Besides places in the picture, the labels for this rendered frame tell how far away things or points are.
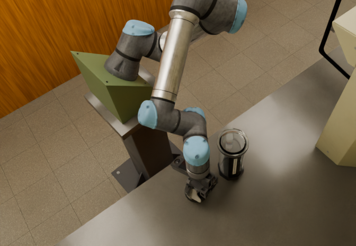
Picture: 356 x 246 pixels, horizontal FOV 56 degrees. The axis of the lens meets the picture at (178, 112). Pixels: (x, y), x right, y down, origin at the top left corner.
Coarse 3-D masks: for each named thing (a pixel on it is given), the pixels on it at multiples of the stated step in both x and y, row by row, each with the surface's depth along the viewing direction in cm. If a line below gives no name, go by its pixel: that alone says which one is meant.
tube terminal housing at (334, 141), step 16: (352, 80) 99; (352, 96) 103; (336, 112) 113; (352, 112) 107; (336, 128) 118; (352, 128) 111; (320, 144) 131; (336, 144) 123; (352, 144) 115; (336, 160) 128; (352, 160) 124
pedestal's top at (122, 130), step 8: (144, 72) 166; (152, 80) 162; (88, 96) 161; (96, 104) 157; (104, 112) 154; (112, 120) 151; (128, 120) 151; (136, 120) 150; (112, 128) 153; (120, 128) 149; (128, 128) 148; (136, 128) 151; (120, 136) 149; (128, 136) 150
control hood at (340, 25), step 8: (352, 8) 96; (344, 16) 94; (352, 16) 94; (336, 24) 93; (344, 24) 92; (352, 24) 92; (336, 32) 94; (344, 32) 92; (352, 32) 90; (344, 40) 94; (352, 40) 91; (344, 48) 95; (352, 48) 93; (352, 56) 94; (352, 64) 96
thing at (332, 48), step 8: (344, 0) 129; (352, 0) 125; (344, 8) 130; (336, 16) 136; (328, 40) 146; (336, 40) 142; (328, 48) 149; (336, 48) 144; (336, 56) 146; (344, 56) 141; (344, 64) 143; (352, 72) 141
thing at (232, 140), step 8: (232, 128) 117; (224, 136) 118; (232, 136) 119; (240, 136) 117; (224, 144) 123; (232, 144) 124; (240, 144) 121; (248, 144) 113; (224, 152) 112; (232, 152) 130; (240, 152) 112; (224, 160) 118; (224, 168) 124; (240, 168) 124
